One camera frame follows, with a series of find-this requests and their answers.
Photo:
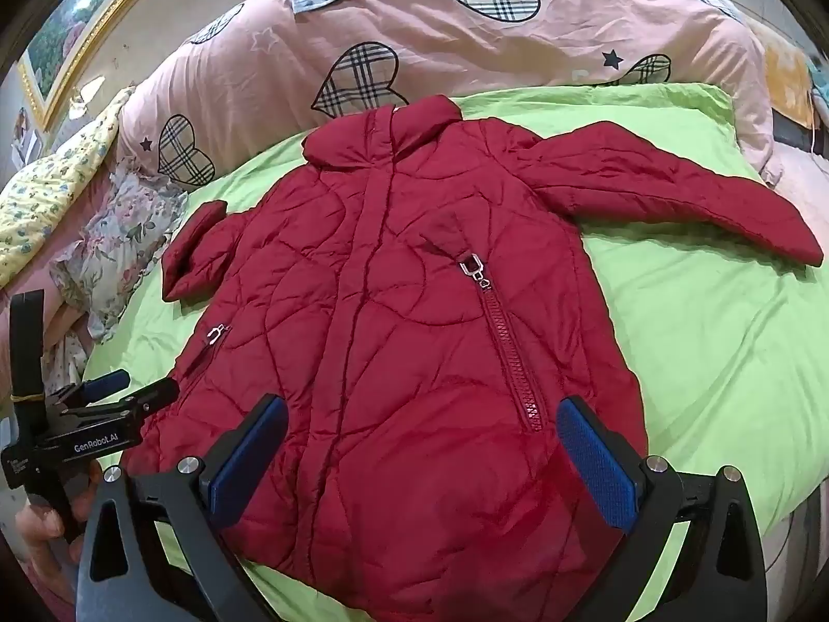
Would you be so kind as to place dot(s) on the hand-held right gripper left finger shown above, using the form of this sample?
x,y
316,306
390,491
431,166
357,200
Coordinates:
x,y
249,466

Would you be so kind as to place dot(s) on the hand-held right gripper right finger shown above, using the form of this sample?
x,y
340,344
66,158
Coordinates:
x,y
596,466

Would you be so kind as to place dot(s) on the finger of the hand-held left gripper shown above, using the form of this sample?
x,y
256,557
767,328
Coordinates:
x,y
152,394
103,383

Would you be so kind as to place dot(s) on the red quilted jacket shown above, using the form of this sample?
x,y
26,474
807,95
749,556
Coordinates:
x,y
401,311

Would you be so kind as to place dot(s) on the person's left hand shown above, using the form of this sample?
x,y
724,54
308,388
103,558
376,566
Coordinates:
x,y
39,521

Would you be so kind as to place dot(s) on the floral ruffled pillow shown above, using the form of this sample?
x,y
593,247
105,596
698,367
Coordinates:
x,y
116,240

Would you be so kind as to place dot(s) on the green bed sheet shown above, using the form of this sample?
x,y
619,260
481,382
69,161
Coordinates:
x,y
712,337

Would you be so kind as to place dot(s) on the yellow floral cloth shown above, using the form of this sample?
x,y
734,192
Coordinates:
x,y
39,194

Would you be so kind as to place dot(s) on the gold framed painting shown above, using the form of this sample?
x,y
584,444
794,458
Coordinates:
x,y
65,32

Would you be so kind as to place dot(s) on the orange patterned cloth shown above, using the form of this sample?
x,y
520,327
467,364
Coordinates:
x,y
787,74

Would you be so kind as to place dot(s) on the pink heart print duvet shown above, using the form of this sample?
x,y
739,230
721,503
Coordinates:
x,y
453,45

